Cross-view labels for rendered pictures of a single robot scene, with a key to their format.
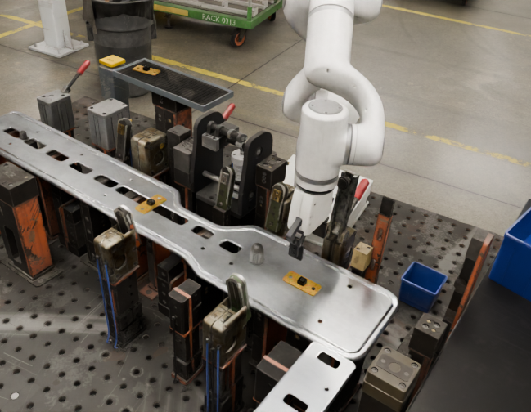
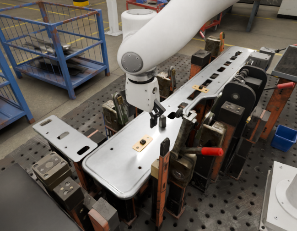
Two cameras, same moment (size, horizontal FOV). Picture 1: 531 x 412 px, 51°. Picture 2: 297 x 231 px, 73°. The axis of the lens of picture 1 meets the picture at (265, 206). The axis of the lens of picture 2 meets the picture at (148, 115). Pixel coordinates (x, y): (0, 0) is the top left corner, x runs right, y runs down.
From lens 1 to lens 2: 1.18 m
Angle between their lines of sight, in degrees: 71
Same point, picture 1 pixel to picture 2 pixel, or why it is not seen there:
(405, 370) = (44, 169)
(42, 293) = not seen: hidden behind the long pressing
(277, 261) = (161, 133)
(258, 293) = (135, 125)
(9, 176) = (199, 53)
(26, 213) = (194, 70)
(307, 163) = not seen: hidden behind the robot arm
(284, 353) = (97, 137)
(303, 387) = (70, 138)
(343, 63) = not seen: outside the picture
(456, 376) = (35, 211)
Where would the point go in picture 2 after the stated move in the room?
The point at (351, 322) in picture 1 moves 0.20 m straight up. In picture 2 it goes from (108, 164) to (98, 118)
